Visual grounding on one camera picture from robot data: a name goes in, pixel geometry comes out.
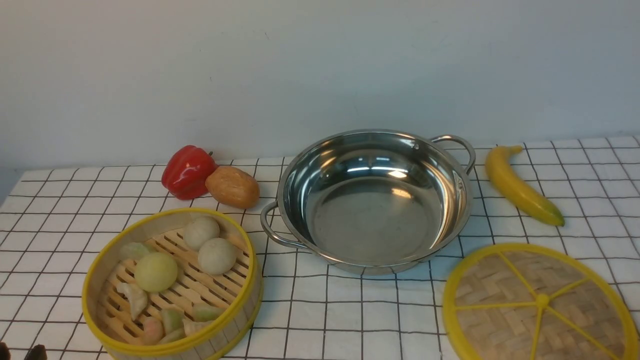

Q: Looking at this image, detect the red bell pepper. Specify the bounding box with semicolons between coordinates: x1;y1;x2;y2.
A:
161;145;218;201

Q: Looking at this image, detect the bamboo steamer basket yellow rim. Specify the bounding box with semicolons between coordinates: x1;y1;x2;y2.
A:
82;208;263;360

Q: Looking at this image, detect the white round bun front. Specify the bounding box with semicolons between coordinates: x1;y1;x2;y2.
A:
198;237;238;276

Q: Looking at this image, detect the white grid tablecloth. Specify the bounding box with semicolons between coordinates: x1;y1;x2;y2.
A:
0;135;639;360

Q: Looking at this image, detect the green dumpling centre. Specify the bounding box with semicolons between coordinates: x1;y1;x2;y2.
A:
160;307;184;335

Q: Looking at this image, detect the white dumpling front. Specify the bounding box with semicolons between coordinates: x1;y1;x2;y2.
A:
182;317;214;337

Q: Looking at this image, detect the green dumpling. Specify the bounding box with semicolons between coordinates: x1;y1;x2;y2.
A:
192;302;225;322
119;242;156;262
160;307;184;335

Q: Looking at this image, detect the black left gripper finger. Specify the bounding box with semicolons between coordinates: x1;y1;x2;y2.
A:
0;342;12;360

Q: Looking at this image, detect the yellow banana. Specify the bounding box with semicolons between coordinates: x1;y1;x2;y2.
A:
485;145;565;227

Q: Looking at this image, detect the white round bun back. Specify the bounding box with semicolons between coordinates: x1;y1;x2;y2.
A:
183;216;221;251

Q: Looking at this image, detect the white folded dumpling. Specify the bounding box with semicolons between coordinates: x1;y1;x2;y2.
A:
116;282;148;321

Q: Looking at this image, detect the green dumpling back left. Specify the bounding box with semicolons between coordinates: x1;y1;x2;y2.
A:
119;242;156;262

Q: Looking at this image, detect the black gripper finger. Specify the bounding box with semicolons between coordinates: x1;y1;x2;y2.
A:
25;344;48;360

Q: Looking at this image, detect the pale green round bun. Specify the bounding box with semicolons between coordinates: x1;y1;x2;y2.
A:
134;252;179;293

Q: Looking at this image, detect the brown potato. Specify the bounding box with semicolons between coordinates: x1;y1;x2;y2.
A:
205;165;260;210

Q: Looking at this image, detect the woven bamboo steamer lid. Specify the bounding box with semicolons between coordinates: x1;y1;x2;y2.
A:
442;243;639;360

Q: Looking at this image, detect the green dumpling right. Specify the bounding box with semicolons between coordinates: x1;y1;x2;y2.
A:
192;302;225;322

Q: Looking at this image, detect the white round bun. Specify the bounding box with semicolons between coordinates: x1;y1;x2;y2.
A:
198;237;238;276
183;216;221;251

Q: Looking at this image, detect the pink dumpling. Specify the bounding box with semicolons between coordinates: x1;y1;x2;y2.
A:
141;316;164;346

